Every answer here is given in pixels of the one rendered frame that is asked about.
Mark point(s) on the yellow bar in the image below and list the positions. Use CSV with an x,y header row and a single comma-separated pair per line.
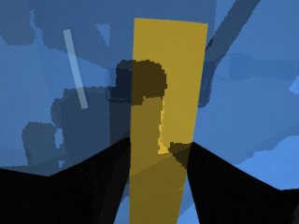
x,y
167,66

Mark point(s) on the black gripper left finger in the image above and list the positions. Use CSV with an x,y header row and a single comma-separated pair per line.
x,y
87,193

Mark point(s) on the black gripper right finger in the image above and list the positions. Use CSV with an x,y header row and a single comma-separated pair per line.
x,y
223,194

